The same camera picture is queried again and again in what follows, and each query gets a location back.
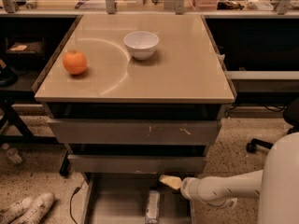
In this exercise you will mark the grey drawer cabinet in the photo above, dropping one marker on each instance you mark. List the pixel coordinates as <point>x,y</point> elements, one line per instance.
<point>182,81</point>

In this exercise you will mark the white ceramic bowl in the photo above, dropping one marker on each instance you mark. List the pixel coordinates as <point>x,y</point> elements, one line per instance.
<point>141,44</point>

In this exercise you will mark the small bottle on floor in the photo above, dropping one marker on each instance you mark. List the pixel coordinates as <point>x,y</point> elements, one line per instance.
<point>12,153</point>

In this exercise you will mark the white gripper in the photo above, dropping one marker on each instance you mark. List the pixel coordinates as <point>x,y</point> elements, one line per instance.
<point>188,186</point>

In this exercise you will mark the orange fruit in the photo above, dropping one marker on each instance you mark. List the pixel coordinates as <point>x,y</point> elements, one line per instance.
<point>75,62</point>

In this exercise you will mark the middle grey drawer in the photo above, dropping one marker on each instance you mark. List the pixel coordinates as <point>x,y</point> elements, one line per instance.
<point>136,164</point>

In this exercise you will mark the clear plastic water bottle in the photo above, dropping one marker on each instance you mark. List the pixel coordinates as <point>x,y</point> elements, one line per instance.
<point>153,207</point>

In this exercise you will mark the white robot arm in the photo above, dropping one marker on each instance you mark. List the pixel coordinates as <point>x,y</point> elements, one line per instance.
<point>276,186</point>

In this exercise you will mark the white sneaker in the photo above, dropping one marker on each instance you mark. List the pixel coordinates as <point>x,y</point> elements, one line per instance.
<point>15,210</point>
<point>37,209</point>

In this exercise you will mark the top grey drawer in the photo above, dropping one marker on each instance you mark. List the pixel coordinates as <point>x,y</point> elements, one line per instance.
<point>134,132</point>

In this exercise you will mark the open bottom drawer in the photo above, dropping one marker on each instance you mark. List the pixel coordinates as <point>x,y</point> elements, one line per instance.
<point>123,198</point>

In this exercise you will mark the grey drawer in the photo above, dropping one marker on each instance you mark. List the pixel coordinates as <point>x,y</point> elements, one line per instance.
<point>136,164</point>
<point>134,132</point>

